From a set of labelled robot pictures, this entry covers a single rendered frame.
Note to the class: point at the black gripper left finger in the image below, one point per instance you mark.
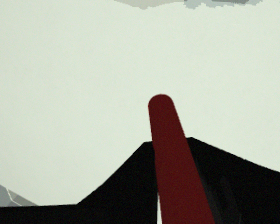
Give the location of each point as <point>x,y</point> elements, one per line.
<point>128,196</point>

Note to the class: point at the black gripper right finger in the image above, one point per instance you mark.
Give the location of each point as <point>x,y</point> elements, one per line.
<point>238,191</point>

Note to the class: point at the dark red peg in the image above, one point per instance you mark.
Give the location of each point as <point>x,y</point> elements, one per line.
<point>181,195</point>

